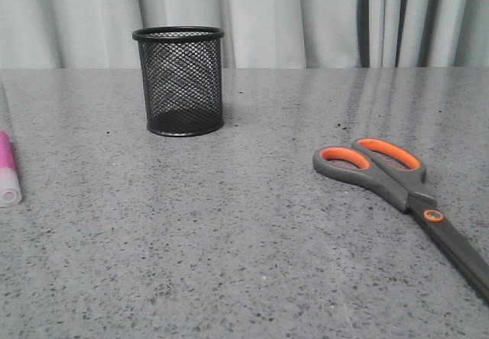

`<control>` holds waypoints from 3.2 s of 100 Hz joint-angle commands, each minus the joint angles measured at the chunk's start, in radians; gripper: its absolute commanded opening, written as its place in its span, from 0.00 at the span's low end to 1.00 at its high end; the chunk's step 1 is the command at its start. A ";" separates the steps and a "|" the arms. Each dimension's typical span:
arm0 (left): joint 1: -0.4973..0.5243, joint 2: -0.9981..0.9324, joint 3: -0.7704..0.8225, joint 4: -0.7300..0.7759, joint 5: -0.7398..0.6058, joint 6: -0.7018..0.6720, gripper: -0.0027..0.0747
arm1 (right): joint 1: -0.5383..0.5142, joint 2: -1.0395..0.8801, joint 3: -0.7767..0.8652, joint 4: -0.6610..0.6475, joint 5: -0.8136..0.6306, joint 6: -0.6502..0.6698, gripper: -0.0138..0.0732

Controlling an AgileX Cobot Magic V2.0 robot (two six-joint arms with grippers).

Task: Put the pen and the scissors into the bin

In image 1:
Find grey orange scissors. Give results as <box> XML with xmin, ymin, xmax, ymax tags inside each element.
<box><xmin>313</xmin><ymin>137</ymin><xmax>488</xmax><ymax>301</ymax></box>

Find pink highlighter pen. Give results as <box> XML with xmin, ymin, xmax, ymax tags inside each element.
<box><xmin>0</xmin><ymin>131</ymin><xmax>22</xmax><ymax>208</ymax></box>

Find black mesh pen bin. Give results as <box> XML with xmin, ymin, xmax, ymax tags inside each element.
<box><xmin>132</xmin><ymin>26</ymin><xmax>225</xmax><ymax>137</ymax></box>

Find grey pleated curtain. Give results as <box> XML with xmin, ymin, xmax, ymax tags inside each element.
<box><xmin>1</xmin><ymin>0</ymin><xmax>488</xmax><ymax>69</ymax></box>

